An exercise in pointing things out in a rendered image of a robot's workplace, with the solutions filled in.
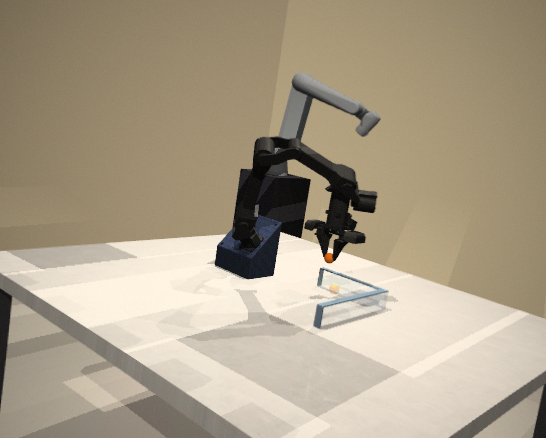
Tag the clear l-shaped low wall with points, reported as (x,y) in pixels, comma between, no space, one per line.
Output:
(320,306)

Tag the clear glass corner walls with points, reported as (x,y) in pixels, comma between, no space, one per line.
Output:
(354,309)

